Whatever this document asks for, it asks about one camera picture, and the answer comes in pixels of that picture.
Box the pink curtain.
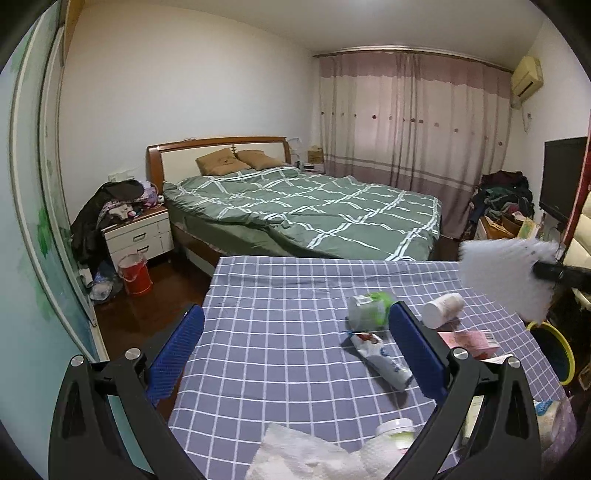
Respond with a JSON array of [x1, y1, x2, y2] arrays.
[[318, 50, 513, 229]]

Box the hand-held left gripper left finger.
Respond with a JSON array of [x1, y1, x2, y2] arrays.
[[48, 304, 206, 480]]

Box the green checked quilt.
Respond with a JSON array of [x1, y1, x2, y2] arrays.
[[163, 166, 441, 262]]

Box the white plastic bottle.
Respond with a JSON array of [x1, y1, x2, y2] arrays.
[[422, 292, 466, 329]]

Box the pink packet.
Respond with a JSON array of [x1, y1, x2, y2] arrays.
[[436, 329, 500, 361]]

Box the dark jacket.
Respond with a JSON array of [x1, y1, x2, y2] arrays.
[[70, 179, 145, 268]]

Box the red bucket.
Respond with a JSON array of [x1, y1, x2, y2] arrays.
[[117, 251, 152, 296]]

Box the clear container with green lid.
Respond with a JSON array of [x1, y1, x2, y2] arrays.
[[347, 291, 394, 332]]

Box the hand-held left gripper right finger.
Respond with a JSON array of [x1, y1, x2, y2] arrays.
[[383, 301, 542, 480]]

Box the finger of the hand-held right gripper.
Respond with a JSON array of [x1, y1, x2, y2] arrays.
[[533, 261, 591, 291]]

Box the white blue powder sachet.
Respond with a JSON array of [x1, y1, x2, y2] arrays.
[[349, 332, 414, 392]]

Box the white paper towel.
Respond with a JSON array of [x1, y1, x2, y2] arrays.
[[245, 422, 416, 480]]

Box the small white lidded cup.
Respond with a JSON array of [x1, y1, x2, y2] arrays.
[[375, 418, 416, 450]]

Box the black bin with yellow rim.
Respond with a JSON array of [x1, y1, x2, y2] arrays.
[[526, 320, 575, 386]]

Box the brown pillow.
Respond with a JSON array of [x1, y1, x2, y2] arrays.
[[196, 148, 251, 176], [236, 149, 287, 169]]

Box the pile of clothes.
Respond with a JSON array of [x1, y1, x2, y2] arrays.
[[468, 170, 536, 232]]

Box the plastic bag on floor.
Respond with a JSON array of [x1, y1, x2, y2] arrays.
[[88, 272, 123, 301]]

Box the bed with green quilt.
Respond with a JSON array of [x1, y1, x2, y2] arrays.
[[147, 136, 444, 268]]

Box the cream air conditioner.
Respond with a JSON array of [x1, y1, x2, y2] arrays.
[[510, 56, 543, 109]]

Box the cream padded chair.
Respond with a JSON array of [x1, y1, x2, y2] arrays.
[[569, 194, 591, 310]]

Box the wardrobe door with green print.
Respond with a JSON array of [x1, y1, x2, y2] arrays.
[[9, 0, 112, 370]]

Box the white nightstand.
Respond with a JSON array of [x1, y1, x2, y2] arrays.
[[102, 205, 175, 273]]

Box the black television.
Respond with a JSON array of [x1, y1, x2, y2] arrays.
[[539, 137, 589, 222]]

